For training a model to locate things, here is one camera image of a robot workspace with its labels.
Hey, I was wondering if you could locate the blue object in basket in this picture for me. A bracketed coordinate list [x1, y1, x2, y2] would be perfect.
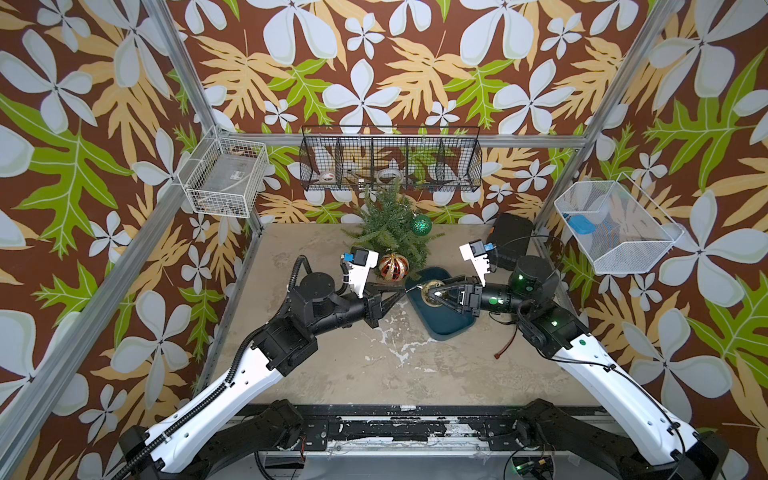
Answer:
[566, 215, 597, 235]

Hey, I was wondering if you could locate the gold ball ornament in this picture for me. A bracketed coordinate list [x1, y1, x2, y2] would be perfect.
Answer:
[420, 280, 444, 308]

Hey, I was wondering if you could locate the green glitter ball ornament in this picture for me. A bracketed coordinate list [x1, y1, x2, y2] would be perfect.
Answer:
[410, 214, 433, 236]

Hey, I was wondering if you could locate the black hard case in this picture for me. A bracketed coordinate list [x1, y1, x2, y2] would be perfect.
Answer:
[486, 213, 533, 271]

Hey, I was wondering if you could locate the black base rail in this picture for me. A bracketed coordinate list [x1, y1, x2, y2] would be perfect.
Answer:
[295, 404, 554, 453]

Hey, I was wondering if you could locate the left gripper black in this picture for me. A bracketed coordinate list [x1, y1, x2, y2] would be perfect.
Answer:
[305, 281, 401, 339]

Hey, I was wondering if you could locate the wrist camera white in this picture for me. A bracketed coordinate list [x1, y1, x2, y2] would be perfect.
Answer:
[341, 247, 379, 298]
[459, 240, 496, 286]

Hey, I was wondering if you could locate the red gold striped ornament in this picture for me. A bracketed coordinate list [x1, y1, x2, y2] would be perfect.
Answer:
[378, 253, 410, 283]

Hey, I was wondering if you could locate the white wire basket left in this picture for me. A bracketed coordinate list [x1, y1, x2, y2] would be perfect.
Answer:
[179, 128, 271, 219]

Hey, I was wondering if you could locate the black wire basket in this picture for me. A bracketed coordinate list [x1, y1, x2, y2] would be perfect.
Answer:
[298, 125, 483, 192]

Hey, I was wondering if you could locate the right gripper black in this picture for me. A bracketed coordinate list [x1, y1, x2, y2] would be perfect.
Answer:
[433, 277, 536, 322]

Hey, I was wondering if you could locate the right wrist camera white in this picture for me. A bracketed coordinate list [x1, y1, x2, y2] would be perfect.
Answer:
[459, 240, 496, 286]

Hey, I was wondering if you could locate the small green christmas tree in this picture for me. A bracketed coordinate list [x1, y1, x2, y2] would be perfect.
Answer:
[344, 183, 440, 270]

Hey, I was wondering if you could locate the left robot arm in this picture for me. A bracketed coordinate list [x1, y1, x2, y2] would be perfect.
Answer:
[113, 248, 408, 479]

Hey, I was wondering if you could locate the white mesh basket right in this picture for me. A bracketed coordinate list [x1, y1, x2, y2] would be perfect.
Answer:
[554, 174, 684, 276]

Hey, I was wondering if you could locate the teal plastic tray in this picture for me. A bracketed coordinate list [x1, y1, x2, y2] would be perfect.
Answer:
[405, 267, 476, 341]

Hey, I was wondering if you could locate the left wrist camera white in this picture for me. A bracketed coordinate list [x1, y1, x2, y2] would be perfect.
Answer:
[341, 247, 379, 298]

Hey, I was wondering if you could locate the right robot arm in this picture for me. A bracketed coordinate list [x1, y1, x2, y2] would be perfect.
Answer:
[422, 256, 729, 479]

